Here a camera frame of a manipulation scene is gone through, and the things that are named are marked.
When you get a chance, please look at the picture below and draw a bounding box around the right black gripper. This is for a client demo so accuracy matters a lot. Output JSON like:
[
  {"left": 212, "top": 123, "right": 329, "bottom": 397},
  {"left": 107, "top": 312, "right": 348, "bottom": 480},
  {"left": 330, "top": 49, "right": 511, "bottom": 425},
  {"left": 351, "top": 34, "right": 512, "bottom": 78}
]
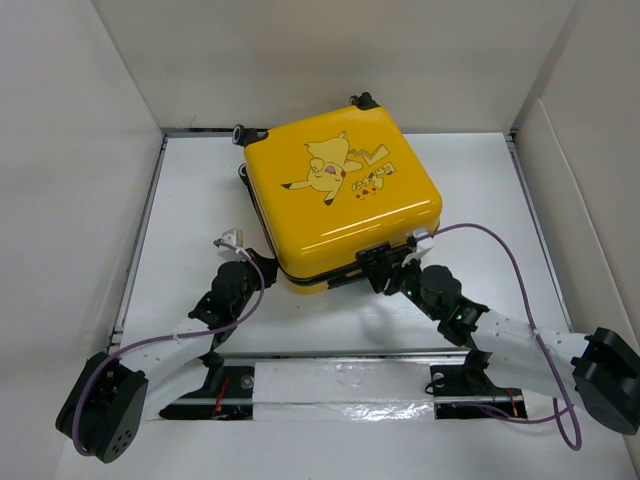
[{"left": 363, "top": 249, "right": 440, "bottom": 321}]

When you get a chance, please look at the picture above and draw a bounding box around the yellow hard-shell suitcase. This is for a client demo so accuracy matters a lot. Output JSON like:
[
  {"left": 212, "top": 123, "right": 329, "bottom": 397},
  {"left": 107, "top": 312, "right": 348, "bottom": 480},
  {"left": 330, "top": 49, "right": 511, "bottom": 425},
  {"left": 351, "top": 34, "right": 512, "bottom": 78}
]
[{"left": 232, "top": 92, "right": 443, "bottom": 292}]

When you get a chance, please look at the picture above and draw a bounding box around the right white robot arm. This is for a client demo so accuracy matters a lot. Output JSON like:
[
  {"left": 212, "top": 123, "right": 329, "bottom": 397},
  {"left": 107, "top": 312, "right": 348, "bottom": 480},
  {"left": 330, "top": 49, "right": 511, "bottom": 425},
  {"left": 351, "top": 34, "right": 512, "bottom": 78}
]
[{"left": 365, "top": 260, "right": 639, "bottom": 435}]

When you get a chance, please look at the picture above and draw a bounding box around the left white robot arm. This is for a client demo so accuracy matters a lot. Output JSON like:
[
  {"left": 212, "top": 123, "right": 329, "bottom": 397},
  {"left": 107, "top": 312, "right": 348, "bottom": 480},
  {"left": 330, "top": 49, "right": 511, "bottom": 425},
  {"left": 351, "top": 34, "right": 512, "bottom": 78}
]
[{"left": 55, "top": 247, "right": 278, "bottom": 464}]

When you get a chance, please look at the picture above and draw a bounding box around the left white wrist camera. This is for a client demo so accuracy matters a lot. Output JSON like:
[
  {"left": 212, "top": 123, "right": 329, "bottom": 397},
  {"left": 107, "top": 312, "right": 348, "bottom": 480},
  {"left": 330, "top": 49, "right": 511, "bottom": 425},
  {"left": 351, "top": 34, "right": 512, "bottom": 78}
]
[{"left": 213, "top": 228, "right": 246, "bottom": 260}]

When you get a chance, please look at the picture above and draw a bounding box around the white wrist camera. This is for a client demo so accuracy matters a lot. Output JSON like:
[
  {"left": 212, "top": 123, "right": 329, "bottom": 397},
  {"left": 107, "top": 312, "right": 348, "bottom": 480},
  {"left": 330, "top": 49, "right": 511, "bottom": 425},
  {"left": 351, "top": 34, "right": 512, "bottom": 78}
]
[
  {"left": 401, "top": 229, "right": 434, "bottom": 267},
  {"left": 213, "top": 228, "right": 246, "bottom": 260}
]

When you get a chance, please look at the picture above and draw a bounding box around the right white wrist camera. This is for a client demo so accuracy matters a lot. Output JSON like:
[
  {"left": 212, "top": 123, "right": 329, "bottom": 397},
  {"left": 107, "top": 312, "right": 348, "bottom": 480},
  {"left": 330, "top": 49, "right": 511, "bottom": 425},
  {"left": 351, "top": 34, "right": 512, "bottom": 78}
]
[{"left": 401, "top": 229, "right": 434, "bottom": 267}]

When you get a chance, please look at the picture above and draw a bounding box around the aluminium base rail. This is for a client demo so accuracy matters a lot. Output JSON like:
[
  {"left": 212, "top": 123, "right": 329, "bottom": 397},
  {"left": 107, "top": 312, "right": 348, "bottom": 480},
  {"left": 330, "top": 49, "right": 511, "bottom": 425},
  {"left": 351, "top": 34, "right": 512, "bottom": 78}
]
[{"left": 107, "top": 344, "right": 581, "bottom": 416}]

